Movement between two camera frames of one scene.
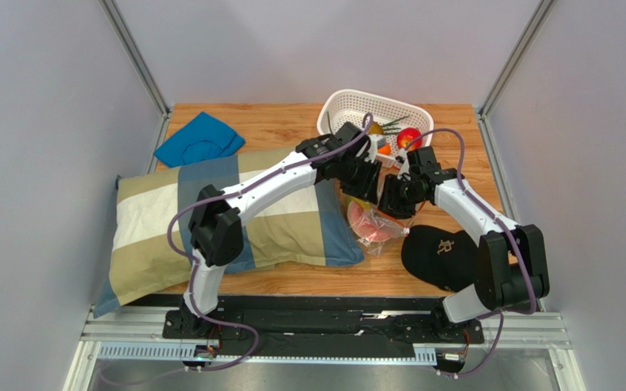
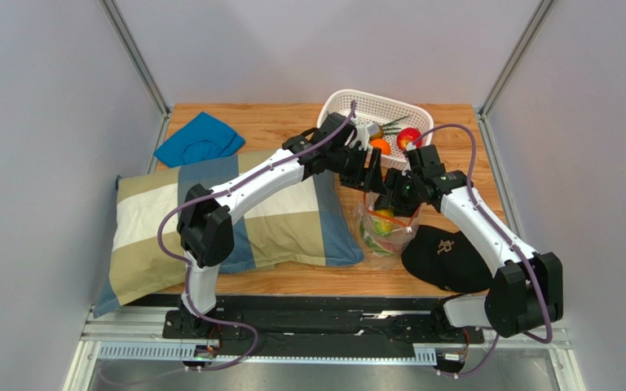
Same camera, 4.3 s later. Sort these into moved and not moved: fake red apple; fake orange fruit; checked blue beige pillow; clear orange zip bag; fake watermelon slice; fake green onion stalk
Moved: clear orange zip bag; fake watermelon slice
Not moved: checked blue beige pillow; fake red apple; fake orange fruit; fake green onion stalk
